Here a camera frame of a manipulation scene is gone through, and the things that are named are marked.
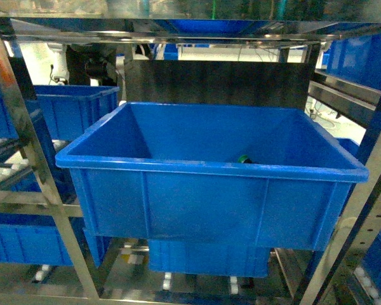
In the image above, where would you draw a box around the large blue bin upper right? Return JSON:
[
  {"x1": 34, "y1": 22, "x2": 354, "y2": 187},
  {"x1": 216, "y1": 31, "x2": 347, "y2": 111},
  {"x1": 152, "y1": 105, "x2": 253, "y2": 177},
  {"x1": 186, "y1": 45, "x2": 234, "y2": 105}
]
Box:
[{"x1": 326, "y1": 34, "x2": 381, "y2": 91}]

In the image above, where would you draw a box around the blue bin on left shelf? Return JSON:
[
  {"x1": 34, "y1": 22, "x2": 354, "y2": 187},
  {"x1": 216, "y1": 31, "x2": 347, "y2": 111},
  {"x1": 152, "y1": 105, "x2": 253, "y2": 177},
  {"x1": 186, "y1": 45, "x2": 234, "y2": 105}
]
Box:
[{"x1": 56, "y1": 102, "x2": 369, "y2": 250}]

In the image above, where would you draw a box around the black back panel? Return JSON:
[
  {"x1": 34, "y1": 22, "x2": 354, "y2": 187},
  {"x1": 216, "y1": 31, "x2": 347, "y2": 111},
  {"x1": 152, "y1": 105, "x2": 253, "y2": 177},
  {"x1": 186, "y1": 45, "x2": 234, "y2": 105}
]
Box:
[{"x1": 124, "y1": 60, "x2": 314, "y2": 109}]

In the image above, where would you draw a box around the blue bin bottom left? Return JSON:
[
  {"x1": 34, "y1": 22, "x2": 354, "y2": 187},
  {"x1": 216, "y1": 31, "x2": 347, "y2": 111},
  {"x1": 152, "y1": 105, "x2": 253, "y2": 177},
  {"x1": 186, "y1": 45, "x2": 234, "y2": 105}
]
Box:
[{"x1": 0, "y1": 213, "x2": 72, "y2": 266}]

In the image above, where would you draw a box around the green push button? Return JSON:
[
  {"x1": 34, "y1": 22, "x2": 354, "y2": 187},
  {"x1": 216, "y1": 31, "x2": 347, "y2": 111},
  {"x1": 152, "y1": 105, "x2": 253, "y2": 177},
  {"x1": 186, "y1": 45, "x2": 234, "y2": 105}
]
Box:
[{"x1": 237, "y1": 154, "x2": 254, "y2": 164}]

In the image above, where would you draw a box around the blue bin below left shelf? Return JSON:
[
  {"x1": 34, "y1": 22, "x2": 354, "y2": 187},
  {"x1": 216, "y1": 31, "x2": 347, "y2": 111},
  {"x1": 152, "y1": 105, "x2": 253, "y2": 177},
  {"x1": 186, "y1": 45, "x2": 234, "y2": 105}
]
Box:
[{"x1": 148, "y1": 240, "x2": 271, "y2": 278}]

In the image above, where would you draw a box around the blue bin far left shelf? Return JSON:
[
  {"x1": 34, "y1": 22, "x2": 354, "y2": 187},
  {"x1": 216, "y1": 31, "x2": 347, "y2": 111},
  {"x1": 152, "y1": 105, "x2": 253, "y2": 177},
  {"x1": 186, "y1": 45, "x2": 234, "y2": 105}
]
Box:
[{"x1": 0, "y1": 85, "x2": 119, "y2": 141}]

